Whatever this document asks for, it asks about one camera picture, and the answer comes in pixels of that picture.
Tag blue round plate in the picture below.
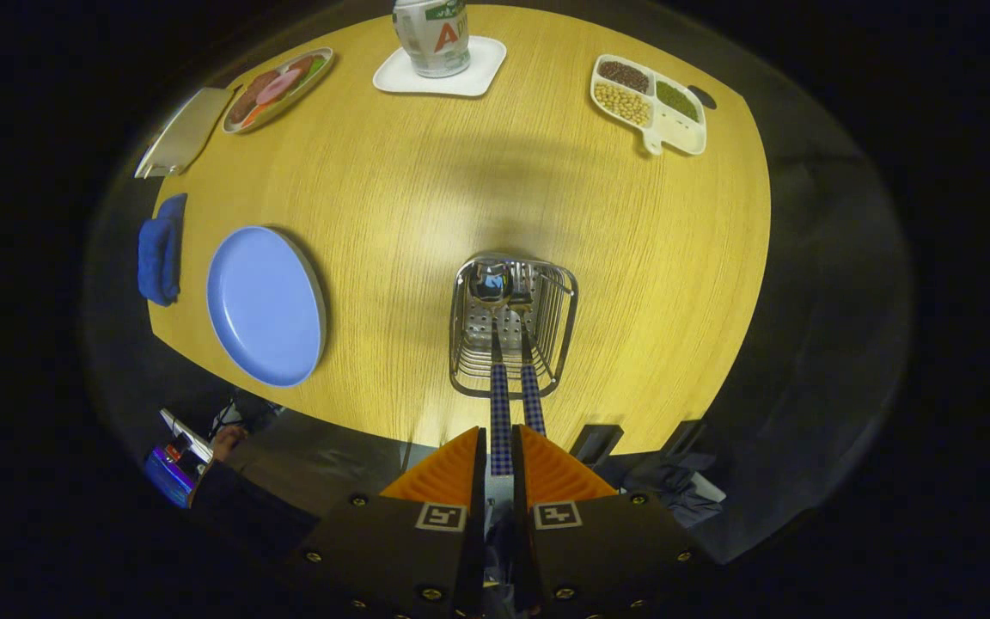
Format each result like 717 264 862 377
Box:
206 225 327 388

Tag black table bracket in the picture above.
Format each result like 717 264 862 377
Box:
663 419 706 457
570 423 625 465

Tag white toaster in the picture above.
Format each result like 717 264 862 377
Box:
133 86 238 180

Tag grey oval food plate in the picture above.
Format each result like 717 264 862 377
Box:
222 46 335 135

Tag brown meat piece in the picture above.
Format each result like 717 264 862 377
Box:
229 70 281 126

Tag spoon with checked blue handle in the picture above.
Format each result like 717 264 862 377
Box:
467 256 516 479

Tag fork with checked blue handle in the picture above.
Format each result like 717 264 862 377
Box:
508 288 547 439

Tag white divided bean dish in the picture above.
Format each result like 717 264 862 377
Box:
590 54 708 157

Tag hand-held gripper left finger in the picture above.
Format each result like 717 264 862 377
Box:
302 426 487 619

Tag blue folded cloth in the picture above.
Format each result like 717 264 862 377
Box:
137 193 188 308

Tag small colourful screen device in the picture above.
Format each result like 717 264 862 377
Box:
144 408 212 510

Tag dark grey cloth bundle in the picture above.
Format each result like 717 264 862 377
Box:
624 454 728 530

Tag white plastic drink bottle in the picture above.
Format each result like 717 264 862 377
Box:
392 0 472 79

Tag white square coaster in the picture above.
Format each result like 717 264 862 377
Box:
372 35 508 98

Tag metal wire basket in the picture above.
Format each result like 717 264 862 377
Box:
449 252 580 401

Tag pink ham slice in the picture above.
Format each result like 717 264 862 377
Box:
256 69 304 106

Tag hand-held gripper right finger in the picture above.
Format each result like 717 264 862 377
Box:
510 424 706 619

